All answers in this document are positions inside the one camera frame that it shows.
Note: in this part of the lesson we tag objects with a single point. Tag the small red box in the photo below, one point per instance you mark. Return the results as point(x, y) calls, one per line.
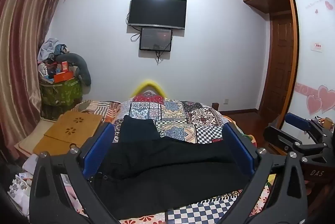
point(64, 66)

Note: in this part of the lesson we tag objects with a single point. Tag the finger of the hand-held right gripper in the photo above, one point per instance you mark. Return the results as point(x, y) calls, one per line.
point(298, 121)
point(284, 139)

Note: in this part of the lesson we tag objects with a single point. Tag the beige mat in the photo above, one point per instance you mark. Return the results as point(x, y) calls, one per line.
point(31, 137)

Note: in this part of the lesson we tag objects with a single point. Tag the wooden bed post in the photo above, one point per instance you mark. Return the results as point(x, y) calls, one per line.
point(216, 106)

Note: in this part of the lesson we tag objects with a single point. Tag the pile of light clothes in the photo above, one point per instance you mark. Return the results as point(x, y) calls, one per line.
point(49, 47)

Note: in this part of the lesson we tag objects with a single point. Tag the white papers and packets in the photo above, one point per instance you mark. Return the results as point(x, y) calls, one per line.
point(19, 187)

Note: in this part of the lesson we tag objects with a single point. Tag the green floral storage bag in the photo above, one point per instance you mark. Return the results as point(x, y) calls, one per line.
point(61, 94)

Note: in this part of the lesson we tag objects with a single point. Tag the grey long pillow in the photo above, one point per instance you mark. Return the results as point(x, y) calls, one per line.
point(82, 69)

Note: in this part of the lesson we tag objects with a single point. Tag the black pants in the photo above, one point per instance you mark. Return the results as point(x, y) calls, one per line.
point(162, 169)

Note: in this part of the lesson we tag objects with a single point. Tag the orange box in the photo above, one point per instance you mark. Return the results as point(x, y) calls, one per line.
point(64, 76)

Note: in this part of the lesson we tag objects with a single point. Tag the small wall monitor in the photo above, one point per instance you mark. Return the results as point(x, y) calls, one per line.
point(155, 39)

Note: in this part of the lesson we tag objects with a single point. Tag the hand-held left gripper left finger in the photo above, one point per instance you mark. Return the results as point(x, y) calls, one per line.
point(100, 146)

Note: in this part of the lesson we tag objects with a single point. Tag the folded dark teal pants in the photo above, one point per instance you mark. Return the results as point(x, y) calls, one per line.
point(138, 129)

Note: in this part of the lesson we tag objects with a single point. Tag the patchwork printed blanket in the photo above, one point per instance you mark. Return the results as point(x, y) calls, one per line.
point(183, 116)

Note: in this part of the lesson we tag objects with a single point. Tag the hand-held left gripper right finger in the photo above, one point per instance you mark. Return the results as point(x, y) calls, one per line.
point(238, 146)

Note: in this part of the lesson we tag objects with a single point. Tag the large wall television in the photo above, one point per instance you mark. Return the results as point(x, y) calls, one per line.
point(157, 11)

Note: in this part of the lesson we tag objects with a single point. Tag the striped red curtain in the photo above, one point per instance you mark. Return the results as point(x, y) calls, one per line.
point(21, 51)

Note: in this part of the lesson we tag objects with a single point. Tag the orange patterned quilt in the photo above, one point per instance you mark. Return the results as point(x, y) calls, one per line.
point(96, 108)

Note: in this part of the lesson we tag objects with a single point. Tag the wooden lap desk board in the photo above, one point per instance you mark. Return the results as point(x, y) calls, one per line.
point(70, 129)

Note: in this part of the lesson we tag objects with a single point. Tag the yellow bed end board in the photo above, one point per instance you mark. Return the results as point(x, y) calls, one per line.
point(149, 83)

